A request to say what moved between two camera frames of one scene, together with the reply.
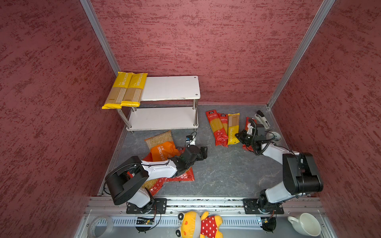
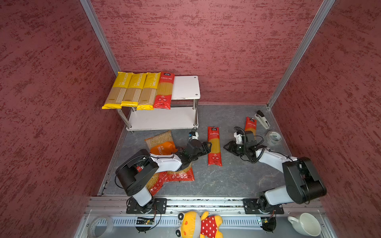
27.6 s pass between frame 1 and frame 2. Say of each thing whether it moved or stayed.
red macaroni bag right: stayed
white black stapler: stayed
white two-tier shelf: stayed
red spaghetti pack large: moved
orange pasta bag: stayed
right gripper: moved
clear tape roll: stayed
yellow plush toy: stayed
